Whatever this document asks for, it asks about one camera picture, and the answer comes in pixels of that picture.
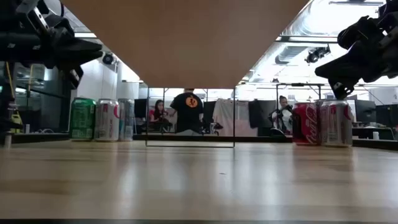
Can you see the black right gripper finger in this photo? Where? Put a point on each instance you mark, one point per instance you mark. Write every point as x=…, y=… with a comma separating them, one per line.
x=351, y=77
x=351, y=63

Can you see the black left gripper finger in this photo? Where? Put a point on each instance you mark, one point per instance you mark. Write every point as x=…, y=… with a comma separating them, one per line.
x=77, y=59
x=77, y=47

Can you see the silver red soda can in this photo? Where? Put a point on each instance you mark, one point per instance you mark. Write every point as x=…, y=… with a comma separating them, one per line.
x=337, y=123
x=106, y=119

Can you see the green soda can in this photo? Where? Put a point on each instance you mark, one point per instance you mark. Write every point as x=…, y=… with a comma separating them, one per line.
x=82, y=118

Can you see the red Coca-Cola can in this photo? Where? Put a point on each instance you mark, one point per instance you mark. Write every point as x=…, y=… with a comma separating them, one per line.
x=304, y=123

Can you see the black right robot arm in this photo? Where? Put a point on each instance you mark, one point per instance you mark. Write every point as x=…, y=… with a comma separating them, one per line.
x=390, y=12

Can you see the ceiling light panel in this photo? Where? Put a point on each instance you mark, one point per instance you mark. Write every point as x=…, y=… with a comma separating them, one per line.
x=84, y=35

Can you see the black ceiling spotlight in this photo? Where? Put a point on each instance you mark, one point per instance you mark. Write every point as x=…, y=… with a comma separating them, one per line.
x=317, y=53

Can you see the black monitor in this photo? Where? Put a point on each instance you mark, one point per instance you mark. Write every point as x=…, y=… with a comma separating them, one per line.
x=387, y=115
x=209, y=110
x=140, y=108
x=365, y=110

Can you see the white cup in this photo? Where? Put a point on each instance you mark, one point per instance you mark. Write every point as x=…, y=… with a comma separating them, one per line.
x=27, y=128
x=375, y=135

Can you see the slim silver blue can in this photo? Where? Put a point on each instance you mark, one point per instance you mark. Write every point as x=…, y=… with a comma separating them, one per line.
x=127, y=119

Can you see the person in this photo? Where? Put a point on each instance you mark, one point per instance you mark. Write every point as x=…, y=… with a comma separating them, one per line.
x=188, y=115
x=158, y=113
x=283, y=116

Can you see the yellow device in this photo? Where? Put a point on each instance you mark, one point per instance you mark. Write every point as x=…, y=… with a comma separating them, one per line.
x=15, y=119

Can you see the black hanging garment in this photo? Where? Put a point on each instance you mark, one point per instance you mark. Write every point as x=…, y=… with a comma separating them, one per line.
x=259, y=113

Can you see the white cylinder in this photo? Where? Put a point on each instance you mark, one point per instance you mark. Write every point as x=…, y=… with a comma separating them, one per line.
x=7, y=139

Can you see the pale hanging cloth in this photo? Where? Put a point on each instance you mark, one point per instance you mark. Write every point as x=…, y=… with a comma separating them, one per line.
x=231, y=116

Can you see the round black ceiling camera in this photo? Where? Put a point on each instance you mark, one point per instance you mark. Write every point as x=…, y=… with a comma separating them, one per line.
x=108, y=58

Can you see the black gantry frame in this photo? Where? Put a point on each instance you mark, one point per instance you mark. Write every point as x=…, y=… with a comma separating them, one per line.
x=298, y=84

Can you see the wooden shelf black metal frame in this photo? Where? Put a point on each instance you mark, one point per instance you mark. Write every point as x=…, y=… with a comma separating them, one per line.
x=186, y=46

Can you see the black aluminium table frame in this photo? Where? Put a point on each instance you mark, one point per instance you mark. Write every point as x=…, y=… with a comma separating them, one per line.
x=217, y=138

